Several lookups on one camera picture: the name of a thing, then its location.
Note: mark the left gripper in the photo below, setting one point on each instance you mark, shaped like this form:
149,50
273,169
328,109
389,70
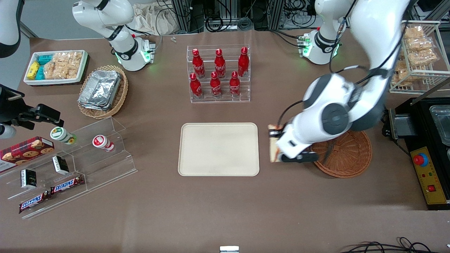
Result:
274,133

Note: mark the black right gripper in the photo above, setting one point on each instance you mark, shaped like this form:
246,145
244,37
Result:
10,109

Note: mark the triangular sandwich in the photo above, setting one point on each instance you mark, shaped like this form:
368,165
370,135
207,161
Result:
272,147

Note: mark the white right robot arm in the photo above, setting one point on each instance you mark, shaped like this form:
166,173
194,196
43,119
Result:
123,45

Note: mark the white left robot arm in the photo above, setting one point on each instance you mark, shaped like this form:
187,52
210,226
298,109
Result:
372,28

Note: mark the beige rectangular serving tray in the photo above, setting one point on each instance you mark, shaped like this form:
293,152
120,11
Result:
218,149

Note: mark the light oval wicker basket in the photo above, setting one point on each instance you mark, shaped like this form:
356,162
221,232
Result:
121,95

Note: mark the brown round wicker basket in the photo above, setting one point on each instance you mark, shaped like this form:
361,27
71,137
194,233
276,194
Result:
351,158

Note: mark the green lid yoghurt cup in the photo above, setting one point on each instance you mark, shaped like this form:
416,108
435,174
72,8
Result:
59,134

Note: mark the white rectangular snack bin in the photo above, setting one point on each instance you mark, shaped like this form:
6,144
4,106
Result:
56,81

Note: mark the red plaid cookie box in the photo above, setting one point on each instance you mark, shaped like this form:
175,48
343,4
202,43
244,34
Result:
24,153

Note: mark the teal snack packet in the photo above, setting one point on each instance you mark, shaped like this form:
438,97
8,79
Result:
40,73
45,59

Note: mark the clear bag of rice crackers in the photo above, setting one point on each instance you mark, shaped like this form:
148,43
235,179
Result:
50,70
68,63

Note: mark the small black white carton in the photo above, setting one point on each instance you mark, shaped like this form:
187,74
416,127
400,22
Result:
60,165
28,178

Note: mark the yellow snack packet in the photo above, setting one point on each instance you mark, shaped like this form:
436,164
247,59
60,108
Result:
33,69

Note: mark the red lid yoghurt cup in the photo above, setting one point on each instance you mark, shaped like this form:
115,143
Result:
101,142

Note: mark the stacked aluminium foil trays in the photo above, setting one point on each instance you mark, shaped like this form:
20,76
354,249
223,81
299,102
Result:
100,89

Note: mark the red cola bottle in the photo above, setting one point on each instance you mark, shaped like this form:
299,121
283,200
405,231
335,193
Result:
215,86
235,86
195,87
220,65
198,65
243,63

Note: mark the clear acrylic bottle rack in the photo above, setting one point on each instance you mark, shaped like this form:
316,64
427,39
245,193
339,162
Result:
218,100

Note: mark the brown snickers bar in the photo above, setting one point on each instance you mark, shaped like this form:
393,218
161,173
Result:
66,184
33,202

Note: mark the clear acrylic stepped shelf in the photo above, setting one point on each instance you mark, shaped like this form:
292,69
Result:
105,168

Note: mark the bagged fried snack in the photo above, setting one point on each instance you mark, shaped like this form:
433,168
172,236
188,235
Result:
420,44
400,73
413,32
423,57

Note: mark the beige cloth bag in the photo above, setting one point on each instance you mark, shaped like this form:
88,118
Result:
151,19

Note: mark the black tabletop machine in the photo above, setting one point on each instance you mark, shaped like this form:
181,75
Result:
420,126

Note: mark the yellow emergency stop panel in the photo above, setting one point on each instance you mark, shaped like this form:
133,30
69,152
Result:
430,179

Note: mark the clear glass container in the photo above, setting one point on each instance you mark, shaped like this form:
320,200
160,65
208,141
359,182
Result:
441,123

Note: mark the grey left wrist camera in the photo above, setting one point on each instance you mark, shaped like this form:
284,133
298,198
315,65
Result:
300,157

